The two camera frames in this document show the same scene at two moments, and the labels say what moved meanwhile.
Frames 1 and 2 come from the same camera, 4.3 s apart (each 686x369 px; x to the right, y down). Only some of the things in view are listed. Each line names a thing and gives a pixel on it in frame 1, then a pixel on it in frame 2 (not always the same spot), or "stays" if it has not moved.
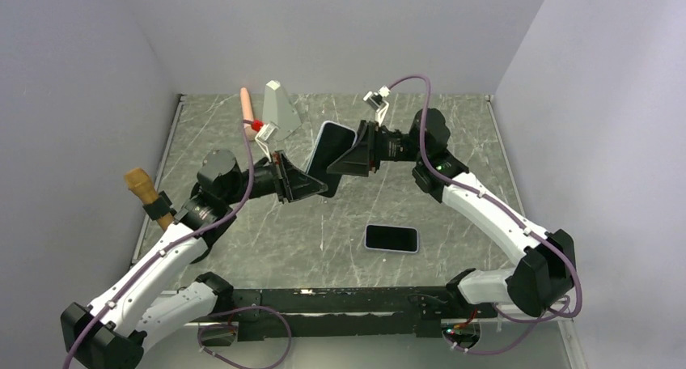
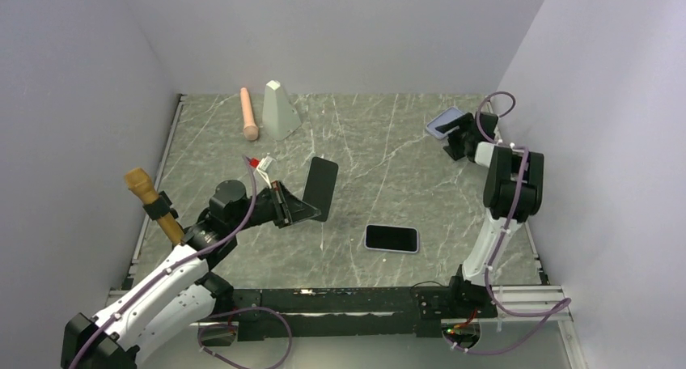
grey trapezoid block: (278, 108) stays
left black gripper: (293, 184) → (288, 208)
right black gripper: (363, 155) → (465, 123)
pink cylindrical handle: (247, 113) stays
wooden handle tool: (139, 181) stays
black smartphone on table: (391, 238) stays
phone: (333, 140) → (450, 114)
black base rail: (362, 312) stays
